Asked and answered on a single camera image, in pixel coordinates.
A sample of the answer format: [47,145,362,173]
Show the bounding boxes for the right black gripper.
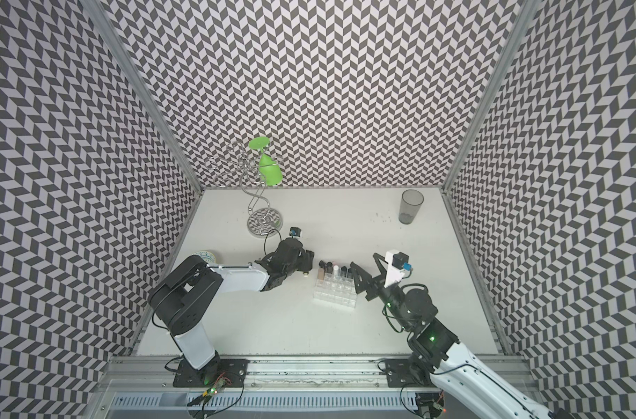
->
[350,255,414,333]

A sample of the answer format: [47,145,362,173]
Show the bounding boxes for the clear acrylic lipstick organizer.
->
[313,273,357,309]

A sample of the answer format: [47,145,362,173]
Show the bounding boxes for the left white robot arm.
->
[148,237,314,371]

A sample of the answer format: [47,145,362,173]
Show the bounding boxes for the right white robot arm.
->
[350,251,573,418]

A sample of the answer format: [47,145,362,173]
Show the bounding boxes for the grey glass tumbler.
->
[398,190,424,225]

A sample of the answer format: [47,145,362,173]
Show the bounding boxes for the green plastic goblet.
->
[248,136,283,187]

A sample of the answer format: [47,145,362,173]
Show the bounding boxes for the yellow blue patterned bowl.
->
[196,251,218,264]

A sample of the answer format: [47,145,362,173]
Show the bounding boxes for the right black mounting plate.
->
[377,358,433,389]

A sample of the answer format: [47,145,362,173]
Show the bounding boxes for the black mounting plate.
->
[377,358,433,389]
[172,357,249,389]

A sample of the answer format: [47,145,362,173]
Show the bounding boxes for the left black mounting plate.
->
[172,357,249,389]

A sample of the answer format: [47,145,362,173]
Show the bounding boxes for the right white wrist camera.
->
[384,250,412,288]

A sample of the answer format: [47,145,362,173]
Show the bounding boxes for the metal wire cup stand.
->
[206,140,283,238]

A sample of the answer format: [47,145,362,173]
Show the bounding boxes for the left circuit board wires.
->
[188,374,246,419]

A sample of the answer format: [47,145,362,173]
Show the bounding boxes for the circuit board wires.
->
[398,384,447,419]
[188,374,246,419]

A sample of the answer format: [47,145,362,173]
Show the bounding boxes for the right circuit board wires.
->
[398,384,447,419]

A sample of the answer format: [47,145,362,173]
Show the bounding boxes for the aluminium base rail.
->
[83,356,422,418]

